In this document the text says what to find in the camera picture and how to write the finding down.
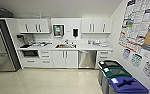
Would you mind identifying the black wall soap dispenser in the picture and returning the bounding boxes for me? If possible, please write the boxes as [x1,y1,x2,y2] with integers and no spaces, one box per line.
[72,27,80,39]

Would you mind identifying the white drawer cabinet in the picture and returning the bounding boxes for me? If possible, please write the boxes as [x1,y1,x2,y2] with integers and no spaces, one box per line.
[38,49,53,67]
[96,49,114,64]

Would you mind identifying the steel paper towel dispenser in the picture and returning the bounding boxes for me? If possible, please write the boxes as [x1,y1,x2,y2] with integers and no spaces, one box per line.
[51,23,65,38]

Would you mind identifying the white wall cabinet, bottle atop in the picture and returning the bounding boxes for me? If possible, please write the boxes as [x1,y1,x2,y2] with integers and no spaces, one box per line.
[16,18,51,34]

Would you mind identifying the grey bin with green lid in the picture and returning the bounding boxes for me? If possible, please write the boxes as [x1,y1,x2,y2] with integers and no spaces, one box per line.
[101,67,133,94]

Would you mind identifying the black built-in microwave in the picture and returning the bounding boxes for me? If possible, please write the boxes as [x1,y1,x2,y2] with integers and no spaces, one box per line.
[21,49,40,58]

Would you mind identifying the stainless steel refrigerator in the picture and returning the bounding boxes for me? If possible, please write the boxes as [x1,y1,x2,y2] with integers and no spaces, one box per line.
[0,18,21,73]

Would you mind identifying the white two-door sink cabinet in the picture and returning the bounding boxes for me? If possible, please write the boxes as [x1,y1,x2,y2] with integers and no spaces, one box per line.
[51,49,79,69]

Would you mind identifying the grey bin with black lid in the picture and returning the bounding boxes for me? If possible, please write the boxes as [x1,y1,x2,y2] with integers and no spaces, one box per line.
[97,59,120,86]

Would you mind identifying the small light blue bottle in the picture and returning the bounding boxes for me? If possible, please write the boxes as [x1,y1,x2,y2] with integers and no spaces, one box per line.
[38,13,43,19]

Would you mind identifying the stack of white bowls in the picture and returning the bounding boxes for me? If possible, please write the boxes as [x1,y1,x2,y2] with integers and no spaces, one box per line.
[90,39,102,46]

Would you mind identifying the dish soap bottle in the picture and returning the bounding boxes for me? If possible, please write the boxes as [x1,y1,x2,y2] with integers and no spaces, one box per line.
[87,39,92,45]

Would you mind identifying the steel kitchen sink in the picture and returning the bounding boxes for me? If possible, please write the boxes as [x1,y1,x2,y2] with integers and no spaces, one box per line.
[55,43,78,50]

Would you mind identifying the small green wall sign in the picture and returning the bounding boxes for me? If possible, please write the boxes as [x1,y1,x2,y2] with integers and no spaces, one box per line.
[130,53,143,68]

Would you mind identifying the stainless steel dishwasher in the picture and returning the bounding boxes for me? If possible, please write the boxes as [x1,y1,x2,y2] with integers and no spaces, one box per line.
[78,50,98,70]

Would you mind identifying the chrome sink faucet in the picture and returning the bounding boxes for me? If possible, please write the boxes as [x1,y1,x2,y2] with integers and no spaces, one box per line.
[63,38,70,46]

